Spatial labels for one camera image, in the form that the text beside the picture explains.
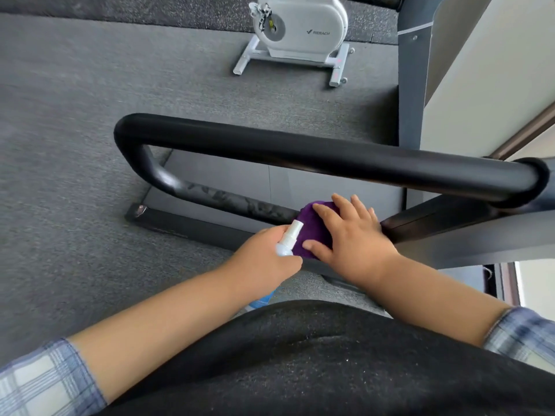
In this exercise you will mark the person's left hand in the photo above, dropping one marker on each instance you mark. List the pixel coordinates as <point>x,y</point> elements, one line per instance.
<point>253,266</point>

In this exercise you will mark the person's right hand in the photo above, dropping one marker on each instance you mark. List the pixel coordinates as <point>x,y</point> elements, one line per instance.
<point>357,249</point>

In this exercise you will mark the person's right thumb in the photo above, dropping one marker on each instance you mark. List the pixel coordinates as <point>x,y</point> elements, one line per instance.
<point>318,249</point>

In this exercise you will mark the person's right middle finger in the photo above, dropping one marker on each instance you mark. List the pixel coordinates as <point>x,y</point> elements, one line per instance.
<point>345,206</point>

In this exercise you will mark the person's left fingers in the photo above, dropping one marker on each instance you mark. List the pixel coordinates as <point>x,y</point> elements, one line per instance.
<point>288,266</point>

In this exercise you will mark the person's right little finger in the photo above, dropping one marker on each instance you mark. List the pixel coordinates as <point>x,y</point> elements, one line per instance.
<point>373,214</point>

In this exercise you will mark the purple cleaning cloth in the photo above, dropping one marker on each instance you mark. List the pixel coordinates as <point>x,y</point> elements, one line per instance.
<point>313,227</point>

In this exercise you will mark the white spray bottle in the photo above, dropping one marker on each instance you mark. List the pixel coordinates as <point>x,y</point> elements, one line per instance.
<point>291,236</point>

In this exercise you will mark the person's right forearm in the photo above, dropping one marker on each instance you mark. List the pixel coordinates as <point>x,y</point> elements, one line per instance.
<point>433,296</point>

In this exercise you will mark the person's left forearm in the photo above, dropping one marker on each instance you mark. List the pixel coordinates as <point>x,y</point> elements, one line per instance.
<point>160,320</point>

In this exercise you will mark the black treadmill handrail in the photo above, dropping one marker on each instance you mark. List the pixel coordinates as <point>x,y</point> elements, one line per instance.
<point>329,158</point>

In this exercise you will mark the black apron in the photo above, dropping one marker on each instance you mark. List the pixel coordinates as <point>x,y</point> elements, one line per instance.
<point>329,363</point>

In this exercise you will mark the brown wooden trim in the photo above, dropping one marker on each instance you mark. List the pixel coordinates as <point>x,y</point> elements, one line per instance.
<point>527,132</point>

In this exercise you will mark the white exercise bike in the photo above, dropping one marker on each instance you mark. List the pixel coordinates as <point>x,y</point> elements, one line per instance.
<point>303,28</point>

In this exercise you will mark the blue plaid shirt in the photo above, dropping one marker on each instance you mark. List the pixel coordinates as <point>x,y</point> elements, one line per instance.
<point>43,381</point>

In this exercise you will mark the grey treadmill console frame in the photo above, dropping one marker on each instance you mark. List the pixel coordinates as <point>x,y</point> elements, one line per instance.
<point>485,240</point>

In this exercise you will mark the grey treadmill upright post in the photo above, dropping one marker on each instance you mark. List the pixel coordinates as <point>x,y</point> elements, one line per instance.
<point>414,82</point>

